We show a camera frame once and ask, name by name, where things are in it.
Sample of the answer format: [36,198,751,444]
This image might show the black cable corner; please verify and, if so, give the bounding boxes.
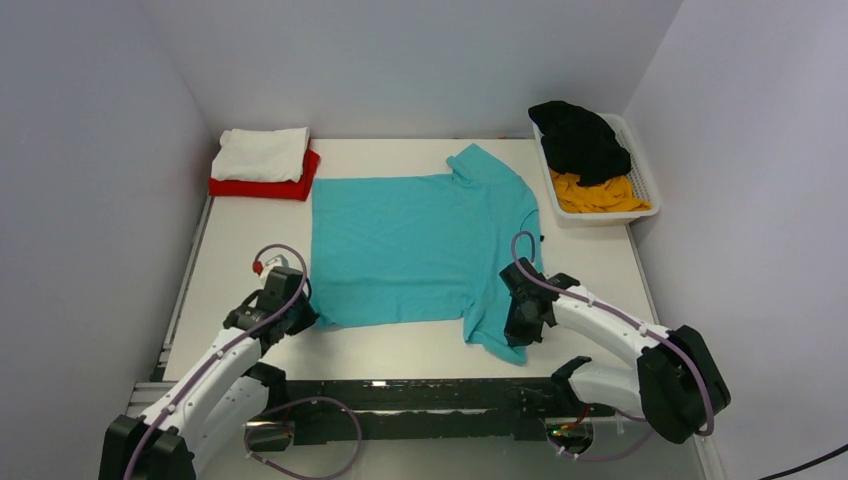
[760,443,848,480]

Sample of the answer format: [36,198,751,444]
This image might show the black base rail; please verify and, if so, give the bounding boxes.
[245,377,614,452]

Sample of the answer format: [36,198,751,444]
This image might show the yellow t shirt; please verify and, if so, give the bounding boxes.
[549,170,653,214]

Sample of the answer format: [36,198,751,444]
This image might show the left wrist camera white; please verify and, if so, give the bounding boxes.
[252,255,289,281]

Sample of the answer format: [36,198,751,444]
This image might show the black t shirt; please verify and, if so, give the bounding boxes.
[528,100,632,187]

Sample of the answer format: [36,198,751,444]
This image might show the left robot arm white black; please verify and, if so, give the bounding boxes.
[98,266,318,479]

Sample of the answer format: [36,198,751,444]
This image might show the white plastic basket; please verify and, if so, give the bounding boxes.
[531,113,662,228]

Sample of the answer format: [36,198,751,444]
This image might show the white folded t shirt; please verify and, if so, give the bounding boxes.
[211,127,310,183]

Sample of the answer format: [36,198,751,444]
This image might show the red folded t shirt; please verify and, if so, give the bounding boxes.
[208,149,321,201]

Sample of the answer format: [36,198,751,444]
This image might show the teal t shirt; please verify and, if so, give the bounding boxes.
[310,144,541,365]

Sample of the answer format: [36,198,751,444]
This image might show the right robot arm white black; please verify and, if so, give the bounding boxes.
[500,257,731,444]

